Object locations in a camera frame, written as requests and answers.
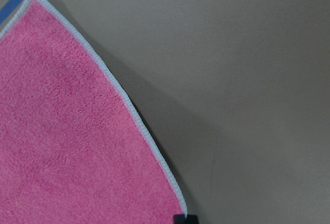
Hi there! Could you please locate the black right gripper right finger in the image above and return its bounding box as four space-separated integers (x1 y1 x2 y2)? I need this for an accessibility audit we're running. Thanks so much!
186 215 199 224

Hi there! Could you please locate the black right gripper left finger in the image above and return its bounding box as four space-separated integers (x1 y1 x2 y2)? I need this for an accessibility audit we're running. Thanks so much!
173 214 186 224

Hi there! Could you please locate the pink and grey towel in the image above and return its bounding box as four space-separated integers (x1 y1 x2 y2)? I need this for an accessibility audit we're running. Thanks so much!
1 0 187 223

